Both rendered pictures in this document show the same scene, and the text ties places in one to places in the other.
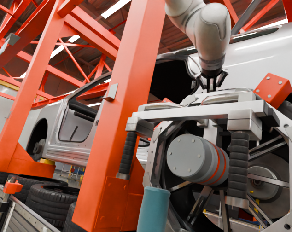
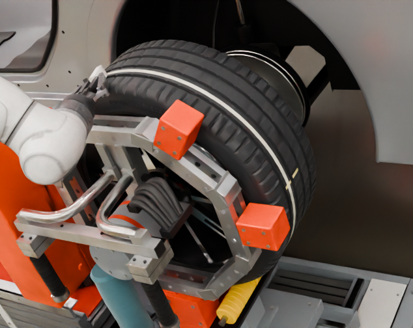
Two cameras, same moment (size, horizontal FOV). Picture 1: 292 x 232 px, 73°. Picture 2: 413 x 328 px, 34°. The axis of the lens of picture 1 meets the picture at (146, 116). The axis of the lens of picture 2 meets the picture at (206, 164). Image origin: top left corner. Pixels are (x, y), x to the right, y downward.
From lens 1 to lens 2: 1.29 m
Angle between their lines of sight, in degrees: 50
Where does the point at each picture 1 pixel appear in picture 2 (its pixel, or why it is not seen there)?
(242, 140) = (151, 291)
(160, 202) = (116, 286)
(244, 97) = (136, 242)
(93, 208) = (44, 288)
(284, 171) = (276, 82)
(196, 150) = (121, 259)
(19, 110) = not seen: outside the picture
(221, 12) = (53, 170)
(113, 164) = not seen: hidden behind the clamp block
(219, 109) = (119, 247)
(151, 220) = (117, 303)
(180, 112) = (78, 239)
